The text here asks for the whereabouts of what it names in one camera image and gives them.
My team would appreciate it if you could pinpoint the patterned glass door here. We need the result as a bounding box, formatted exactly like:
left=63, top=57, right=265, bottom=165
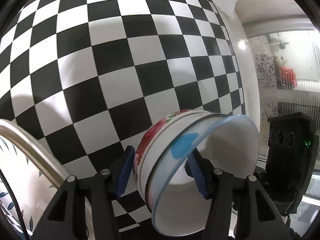
left=246, top=29, right=320, bottom=198

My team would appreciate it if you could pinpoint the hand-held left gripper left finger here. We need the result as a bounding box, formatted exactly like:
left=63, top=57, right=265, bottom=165
left=32, top=145, right=137, bottom=240

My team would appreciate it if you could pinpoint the black white checkered tablecloth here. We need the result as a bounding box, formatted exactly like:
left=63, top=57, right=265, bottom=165
left=0, top=0, right=247, bottom=233

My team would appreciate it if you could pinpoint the red cloth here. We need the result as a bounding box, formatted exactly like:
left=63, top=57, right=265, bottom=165
left=279, top=65, right=298, bottom=88

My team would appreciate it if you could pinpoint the blue leaf striped plate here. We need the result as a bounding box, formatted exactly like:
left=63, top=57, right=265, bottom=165
left=0, top=135, right=93, bottom=240

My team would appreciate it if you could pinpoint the floral spotted bowl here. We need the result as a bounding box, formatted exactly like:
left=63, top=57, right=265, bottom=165
left=134, top=110, right=260, bottom=237

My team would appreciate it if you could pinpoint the black cable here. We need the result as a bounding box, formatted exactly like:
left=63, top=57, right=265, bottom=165
left=0, top=169, right=29, bottom=240

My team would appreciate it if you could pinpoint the metal dish rack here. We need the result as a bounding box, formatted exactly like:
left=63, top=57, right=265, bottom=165
left=0, top=119, right=69, bottom=189

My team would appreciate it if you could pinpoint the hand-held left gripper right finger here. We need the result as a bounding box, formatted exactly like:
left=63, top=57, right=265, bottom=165
left=184, top=150, right=292, bottom=240

